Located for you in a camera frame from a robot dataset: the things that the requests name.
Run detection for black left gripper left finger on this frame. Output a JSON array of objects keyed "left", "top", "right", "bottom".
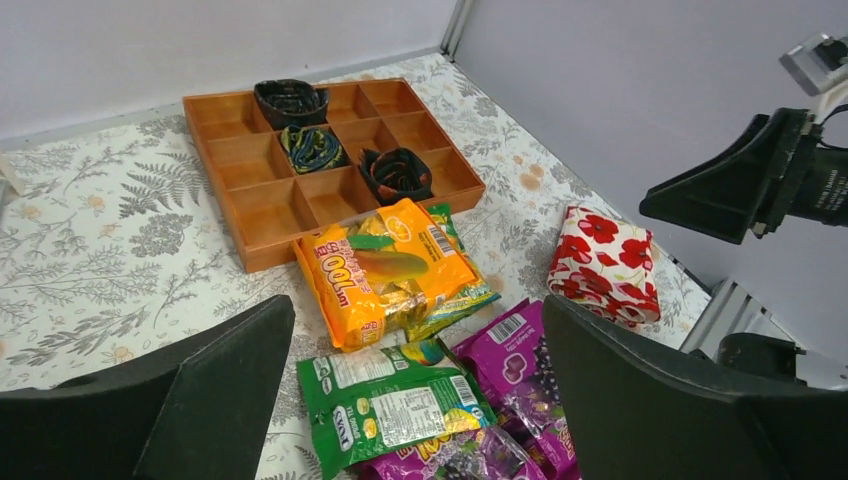
[{"left": 1, "top": 295, "right": 295, "bottom": 479}]

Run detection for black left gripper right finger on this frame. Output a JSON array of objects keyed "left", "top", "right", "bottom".
[{"left": 542, "top": 295, "right": 847, "bottom": 479}]

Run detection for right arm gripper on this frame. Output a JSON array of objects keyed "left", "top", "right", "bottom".
[{"left": 639, "top": 108, "right": 847, "bottom": 245}]

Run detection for green candy bag white label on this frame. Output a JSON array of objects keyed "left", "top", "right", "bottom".
[{"left": 296, "top": 338, "right": 495, "bottom": 479}]

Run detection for green yellow candy bag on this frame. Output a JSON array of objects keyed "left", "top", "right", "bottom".
[{"left": 404, "top": 204, "right": 501, "bottom": 342}]

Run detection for orange mango candy bag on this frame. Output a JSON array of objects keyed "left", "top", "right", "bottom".
[{"left": 294, "top": 199, "right": 476, "bottom": 352}]

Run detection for purple grape candy bag right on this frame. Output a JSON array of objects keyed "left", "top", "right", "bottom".
[{"left": 453, "top": 299, "right": 582, "bottom": 479}]

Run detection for purple grape candy bag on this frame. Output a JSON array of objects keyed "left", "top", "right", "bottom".
[
  {"left": 453, "top": 299, "right": 582, "bottom": 479},
  {"left": 357, "top": 426, "right": 545, "bottom": 480}
]

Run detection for purple grape candy bag left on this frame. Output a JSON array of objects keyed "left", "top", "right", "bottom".
[{"left": 357, "top": 426, "right": 545, "bottom": 480}]

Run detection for red poppy folded cloth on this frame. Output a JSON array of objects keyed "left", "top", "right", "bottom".
[{"left": 547, "top": 206, "right": 661, "bottom": 327}]

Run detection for wooden compartment tray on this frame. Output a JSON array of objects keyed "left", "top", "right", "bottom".
[{"left": 183, "top": 78, "right": 485, "bottom": 273}]

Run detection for black orange rolled sock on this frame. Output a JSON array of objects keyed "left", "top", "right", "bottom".
[{"left": 359, "top": 147, "right": 433, "bottom": 206}]

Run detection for black rolled sock, back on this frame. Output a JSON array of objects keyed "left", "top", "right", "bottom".
[{"left": 253, "top": 79, "right": 330, "bottom": 130}]

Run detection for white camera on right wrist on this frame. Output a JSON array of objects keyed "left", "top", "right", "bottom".
[{"left": 779, "top": 33, "right": 847, "bottom": 97}]

